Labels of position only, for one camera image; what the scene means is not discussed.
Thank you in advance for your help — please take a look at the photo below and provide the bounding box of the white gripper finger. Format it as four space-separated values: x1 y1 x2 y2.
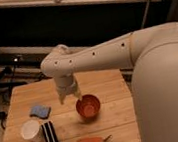
74 90 83 100
58 95 65 105

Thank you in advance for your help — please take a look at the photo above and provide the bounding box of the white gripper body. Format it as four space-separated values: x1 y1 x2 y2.
54 74 79 96

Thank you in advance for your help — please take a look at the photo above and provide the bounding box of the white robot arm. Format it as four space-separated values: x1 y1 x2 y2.
40 22 178 142

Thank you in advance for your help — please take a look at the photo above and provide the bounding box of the orange bowl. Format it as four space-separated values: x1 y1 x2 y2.
76 94 101 120

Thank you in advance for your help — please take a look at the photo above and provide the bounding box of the blue sponge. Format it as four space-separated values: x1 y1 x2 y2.
29 105 51 119

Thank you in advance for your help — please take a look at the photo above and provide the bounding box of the black white striped eraser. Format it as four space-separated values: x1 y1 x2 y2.
41 121 59 142

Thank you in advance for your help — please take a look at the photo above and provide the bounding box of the white cup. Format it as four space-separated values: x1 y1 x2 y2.
20 120 42 142

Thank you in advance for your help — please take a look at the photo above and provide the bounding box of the orange toy carrot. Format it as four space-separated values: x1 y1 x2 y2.
77 135 111 142

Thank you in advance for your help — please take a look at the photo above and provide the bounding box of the metal pole stand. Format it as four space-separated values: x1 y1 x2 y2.
136 0 168 31

